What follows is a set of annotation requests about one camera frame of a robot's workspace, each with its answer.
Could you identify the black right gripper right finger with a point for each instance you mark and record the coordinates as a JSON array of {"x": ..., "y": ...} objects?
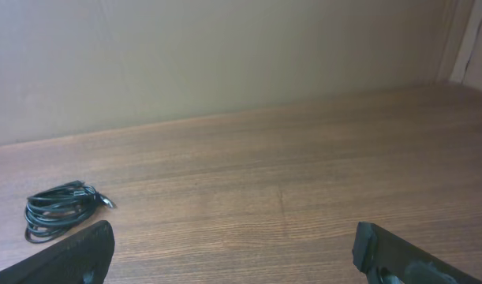
[{"x": 386, "y": 258}]

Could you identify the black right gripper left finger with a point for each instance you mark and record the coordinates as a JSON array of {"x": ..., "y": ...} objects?
[{"x": 81, "y": 258}]

